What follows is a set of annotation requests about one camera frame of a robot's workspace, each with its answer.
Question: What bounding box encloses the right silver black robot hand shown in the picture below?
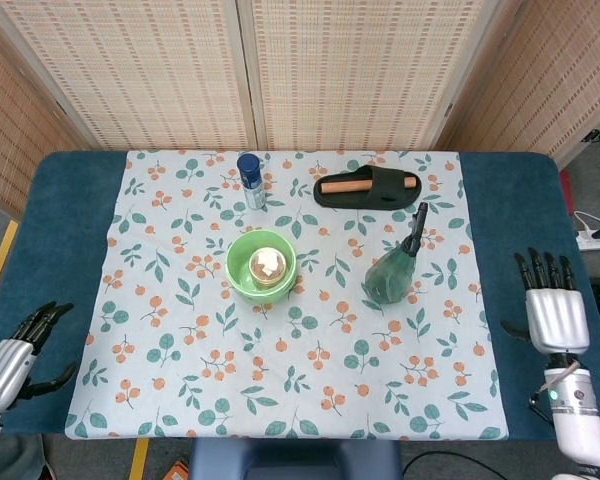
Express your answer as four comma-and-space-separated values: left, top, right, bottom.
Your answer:
499, 247, 592, 356

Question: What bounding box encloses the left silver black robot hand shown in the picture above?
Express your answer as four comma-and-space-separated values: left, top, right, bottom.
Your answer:
0, 300, 79, 414

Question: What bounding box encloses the green transparent spray bottle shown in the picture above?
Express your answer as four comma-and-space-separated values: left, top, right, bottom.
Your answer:
362, 201, 429, 305

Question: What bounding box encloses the dark blue table cover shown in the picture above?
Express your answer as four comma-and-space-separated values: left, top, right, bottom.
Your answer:
0, 150, 600, 437

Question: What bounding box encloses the black rubber slipper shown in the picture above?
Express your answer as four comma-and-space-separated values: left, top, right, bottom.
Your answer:
312, 164, 424, 213

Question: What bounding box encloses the woven bamboo screen panel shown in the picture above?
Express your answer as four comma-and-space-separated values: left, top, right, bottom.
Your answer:
237, 0, 529, 153
0, 19, 94, 219
433, 0, 600, 169
0, 0, 257, 153

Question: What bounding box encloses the light green plastic bucket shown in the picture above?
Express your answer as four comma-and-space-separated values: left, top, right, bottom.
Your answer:
225, 228, 299, 306

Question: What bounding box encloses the brown wooden cylinder stick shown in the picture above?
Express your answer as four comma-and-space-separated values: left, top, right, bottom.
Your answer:
320, 175, 418, 196

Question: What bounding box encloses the white floral fruit tablecloth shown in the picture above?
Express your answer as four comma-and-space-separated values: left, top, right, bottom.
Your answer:
63, 148, 511, 442

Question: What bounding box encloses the small beige cup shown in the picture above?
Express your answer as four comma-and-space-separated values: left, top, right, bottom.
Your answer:
248, 246, 288, 290

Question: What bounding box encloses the blue padded chair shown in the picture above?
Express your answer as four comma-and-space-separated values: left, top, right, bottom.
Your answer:
188, 439, 404, 480

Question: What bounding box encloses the blue capped aerosol can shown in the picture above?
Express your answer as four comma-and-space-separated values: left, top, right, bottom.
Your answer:
236, 152, 269, 212

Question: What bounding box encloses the white power cable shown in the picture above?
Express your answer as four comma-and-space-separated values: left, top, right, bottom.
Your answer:
571, 209, 600, 237

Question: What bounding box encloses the black floor cable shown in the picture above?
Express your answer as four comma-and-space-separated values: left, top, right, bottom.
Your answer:
403, 448, 561, 480

